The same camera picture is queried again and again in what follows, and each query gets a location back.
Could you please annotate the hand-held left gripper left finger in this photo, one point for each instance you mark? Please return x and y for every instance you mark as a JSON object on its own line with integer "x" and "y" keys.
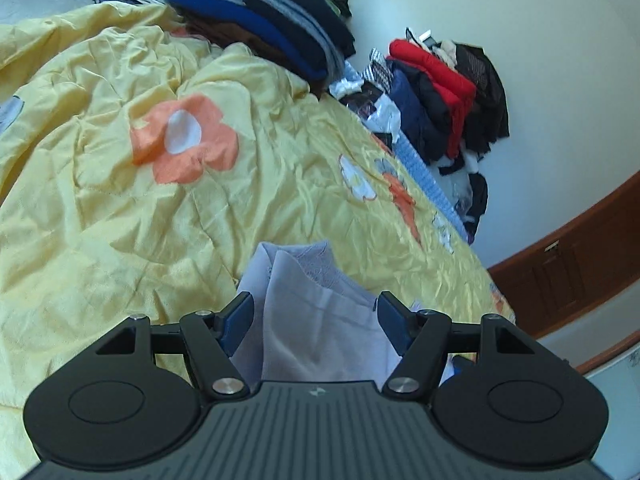
{"x": 237, "y": 321}

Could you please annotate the light blue knitted blanket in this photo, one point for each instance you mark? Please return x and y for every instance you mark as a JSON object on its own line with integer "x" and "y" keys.
{"x": 420, "y": 170}

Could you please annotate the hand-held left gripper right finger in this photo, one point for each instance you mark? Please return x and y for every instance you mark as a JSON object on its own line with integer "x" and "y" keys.
{"x": 392, "y": 321}

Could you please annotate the black jacket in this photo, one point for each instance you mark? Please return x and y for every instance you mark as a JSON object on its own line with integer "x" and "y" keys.
{"x": 485, "y": 95}

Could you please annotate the yellow printed quilt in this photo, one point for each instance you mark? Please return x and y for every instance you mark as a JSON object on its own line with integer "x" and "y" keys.
{"x": 100, "y": 210}

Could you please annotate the navy jacket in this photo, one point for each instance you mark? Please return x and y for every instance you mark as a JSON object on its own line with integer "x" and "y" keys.
{"x": 415, "y": 105}

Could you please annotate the stack of dark folded clothes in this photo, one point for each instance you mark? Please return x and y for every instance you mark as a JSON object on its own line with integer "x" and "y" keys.
{"x": 280, "y": 15}

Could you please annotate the red puffer jacket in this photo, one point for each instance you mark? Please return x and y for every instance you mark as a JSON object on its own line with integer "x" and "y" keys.
{"x": 440, "y": 75}

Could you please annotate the black bag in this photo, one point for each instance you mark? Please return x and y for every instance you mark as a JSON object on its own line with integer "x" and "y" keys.
{"x": 477, "y": 195}

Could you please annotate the black clothing heap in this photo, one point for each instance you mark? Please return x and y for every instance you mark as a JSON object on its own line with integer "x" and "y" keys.
{"x": 340, "y": 2}

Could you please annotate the light blue knit dress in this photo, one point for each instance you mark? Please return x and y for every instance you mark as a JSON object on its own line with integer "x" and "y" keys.
{"x": 320, "y": 330}

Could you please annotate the white plastic bag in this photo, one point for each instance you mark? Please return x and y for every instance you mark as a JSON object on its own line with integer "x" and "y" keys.
{"x": 387, "y": 115}

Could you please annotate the wooden door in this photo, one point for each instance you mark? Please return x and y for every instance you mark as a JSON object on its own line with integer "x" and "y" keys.
{"x": 575, "y": 270}

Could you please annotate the plaid cloth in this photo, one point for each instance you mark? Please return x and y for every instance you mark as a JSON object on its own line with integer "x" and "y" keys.
{"x": 379, "y": 67}

